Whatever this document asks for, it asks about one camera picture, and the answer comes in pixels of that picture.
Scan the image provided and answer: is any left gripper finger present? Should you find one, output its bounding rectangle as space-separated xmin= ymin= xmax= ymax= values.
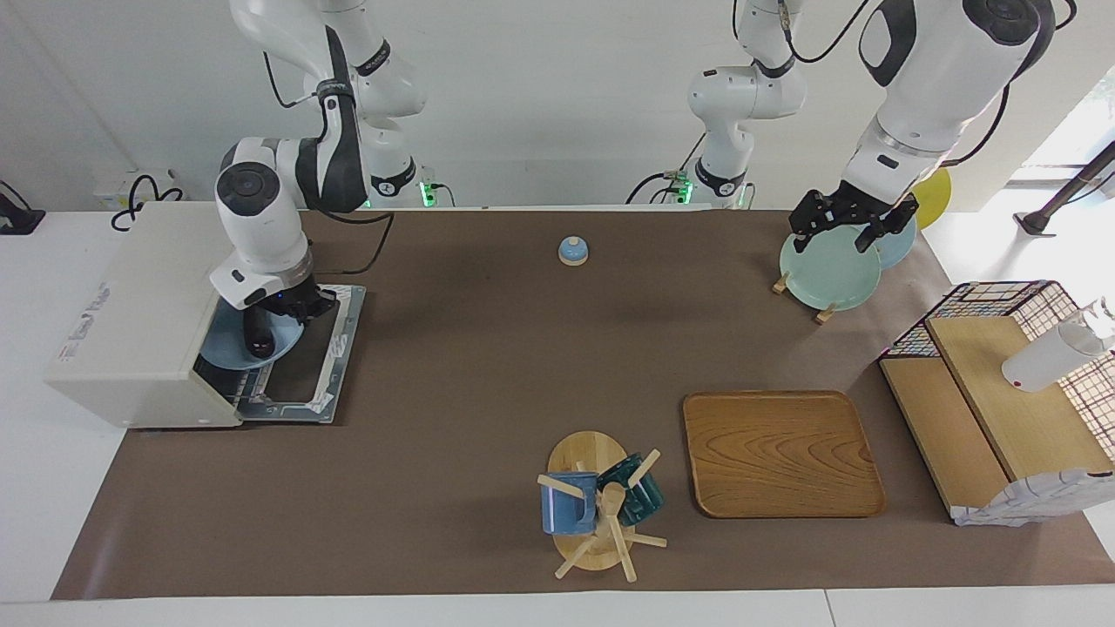
xmin=855 ymin=195 xmax=919 ymax=254
xmin=789 ymin=189 xmax=831 ymax=254

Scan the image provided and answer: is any glass oven door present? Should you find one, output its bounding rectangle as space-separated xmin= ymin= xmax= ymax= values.
xmin=237 ymin=283 xmax=368 ymax=426

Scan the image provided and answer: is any blue round plate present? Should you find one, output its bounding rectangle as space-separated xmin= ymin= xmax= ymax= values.
xmin=199 ymin=300 xmax=306 ymax=371

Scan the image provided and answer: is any white toaster oven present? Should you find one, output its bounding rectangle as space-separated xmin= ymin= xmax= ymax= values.
xmin=44 ymin=202 xmax=253 ymax=429

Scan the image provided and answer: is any pale blue racked plate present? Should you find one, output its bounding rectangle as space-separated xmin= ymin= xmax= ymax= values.
xmin=871 ymin=213 xmax=918 ymax=271

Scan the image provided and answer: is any yellow plate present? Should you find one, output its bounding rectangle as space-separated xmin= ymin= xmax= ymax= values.
xmin=910 ymin=165 xmax=953 ymax=231

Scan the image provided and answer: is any light green plate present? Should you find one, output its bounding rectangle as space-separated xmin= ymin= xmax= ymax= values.
xmin=779 ymin=222 xmax=882 ymax=312

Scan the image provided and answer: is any wooden plate rack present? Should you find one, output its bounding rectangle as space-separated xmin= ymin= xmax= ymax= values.
xmin=771 ymin=272 xmax=839 ymax=326

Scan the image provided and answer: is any black stand pole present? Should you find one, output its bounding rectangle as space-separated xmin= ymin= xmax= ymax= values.
xmin=1015 ymin=139 xmax=1115 ymax=236

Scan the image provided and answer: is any white spray bottle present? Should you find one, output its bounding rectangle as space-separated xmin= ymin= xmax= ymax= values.
xmin=1001 ymin=298 xmax=1115 ymax=394

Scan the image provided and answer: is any brown table mat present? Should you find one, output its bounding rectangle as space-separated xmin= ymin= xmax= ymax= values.
xmin=51 ymin=207 xmax=1115 ymax=602

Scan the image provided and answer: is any white power outlet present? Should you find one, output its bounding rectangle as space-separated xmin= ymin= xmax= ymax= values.
xmin=94 ymin=168 xmax=179 ymax=210

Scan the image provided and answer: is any wooden shelf unit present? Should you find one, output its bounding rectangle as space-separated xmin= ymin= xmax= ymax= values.
xmin=878 ymin=315 xmax=1115 ymax=523

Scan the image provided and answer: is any wooden serving tray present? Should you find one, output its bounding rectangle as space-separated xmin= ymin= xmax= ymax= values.
xmin=682 ymin=390 xmax=888 ymax=520

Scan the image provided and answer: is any wooden mug tree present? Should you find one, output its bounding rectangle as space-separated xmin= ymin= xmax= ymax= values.
xmin=536 ymin=430 xmax=669 ymax=583

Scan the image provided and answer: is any black device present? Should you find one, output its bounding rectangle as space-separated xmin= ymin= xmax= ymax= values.
xmin=0 ymin=180 xmax=46 ymax=236

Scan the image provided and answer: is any blue mug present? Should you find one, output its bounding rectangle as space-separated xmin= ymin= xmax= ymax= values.
xmin=540 ymin=471 xmax=600 ymax=536

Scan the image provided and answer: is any white patterned cloth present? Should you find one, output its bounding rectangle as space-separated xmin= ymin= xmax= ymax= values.
xmin=951 ymin=469 xmax=1115 ymax=528

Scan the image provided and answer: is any dark green mug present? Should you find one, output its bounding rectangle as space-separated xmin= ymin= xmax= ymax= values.
xmin=597 ymin=453 xmax=666 ymax=527

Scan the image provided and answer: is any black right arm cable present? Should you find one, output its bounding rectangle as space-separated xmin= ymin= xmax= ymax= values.
xmin=301 ymin=209 xmax=394 ymax=276

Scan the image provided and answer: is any black wire basket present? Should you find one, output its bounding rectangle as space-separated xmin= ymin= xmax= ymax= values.
xmin=878 ymin=280 xmax=1115 ymax=436

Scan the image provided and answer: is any black left base cable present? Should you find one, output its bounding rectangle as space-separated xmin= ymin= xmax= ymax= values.
xmin=625 ymin=131 xmax=708 ymax=206

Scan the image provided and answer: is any black coiled cable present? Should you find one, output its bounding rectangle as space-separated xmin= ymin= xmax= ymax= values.
xmin=111 ymin=174 xmax=186 ymax=232

